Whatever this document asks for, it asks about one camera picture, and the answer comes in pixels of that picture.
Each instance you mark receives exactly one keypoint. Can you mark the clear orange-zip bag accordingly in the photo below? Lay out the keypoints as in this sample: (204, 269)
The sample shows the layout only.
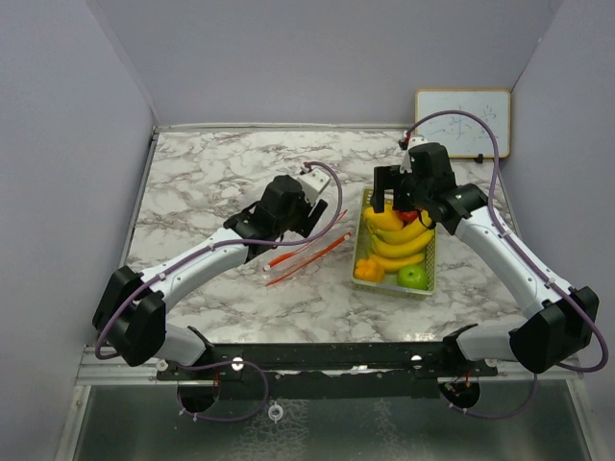
(290, 262)

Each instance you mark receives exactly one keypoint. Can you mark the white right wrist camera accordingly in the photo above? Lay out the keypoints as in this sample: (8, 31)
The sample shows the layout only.
(406, 144)

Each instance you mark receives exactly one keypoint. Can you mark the orange toy bell pepper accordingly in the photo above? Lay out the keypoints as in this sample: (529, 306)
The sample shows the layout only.
(367, 269)

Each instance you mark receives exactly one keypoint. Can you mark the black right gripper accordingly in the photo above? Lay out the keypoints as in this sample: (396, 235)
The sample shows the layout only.
(389, 177)

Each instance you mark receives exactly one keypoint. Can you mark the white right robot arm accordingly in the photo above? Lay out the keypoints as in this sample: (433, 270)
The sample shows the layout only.
(558, 317)

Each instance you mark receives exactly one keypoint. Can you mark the yellow toy banana bunch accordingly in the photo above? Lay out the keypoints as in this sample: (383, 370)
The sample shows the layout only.
(394, 250)

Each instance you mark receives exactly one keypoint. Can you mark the red toy apple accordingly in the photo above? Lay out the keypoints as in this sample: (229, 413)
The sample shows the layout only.
(407, 216)

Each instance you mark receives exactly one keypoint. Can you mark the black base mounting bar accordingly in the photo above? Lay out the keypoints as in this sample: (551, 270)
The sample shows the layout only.
(317, 371)

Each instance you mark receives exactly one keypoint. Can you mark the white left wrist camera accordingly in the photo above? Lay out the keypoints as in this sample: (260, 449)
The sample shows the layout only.
(314, 182)

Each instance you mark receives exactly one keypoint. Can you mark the green toy apple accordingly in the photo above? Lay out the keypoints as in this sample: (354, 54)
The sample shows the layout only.
(413, 277)

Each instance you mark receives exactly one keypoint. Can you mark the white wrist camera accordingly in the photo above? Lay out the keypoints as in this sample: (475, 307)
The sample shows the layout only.
(314, 182)
(406, 144)

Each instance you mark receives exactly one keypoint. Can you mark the small whiteboard with wooden frame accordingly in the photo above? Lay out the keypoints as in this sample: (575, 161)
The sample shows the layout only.
(462, 136)

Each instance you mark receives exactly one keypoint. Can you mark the pale green perforated basket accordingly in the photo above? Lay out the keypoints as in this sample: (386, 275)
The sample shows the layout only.
(389, 285)

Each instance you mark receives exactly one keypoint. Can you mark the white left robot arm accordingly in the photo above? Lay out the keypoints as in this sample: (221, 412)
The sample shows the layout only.
(132, 314)

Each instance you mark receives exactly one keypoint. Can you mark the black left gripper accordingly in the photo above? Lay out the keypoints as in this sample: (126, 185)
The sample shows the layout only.
(308, 214)

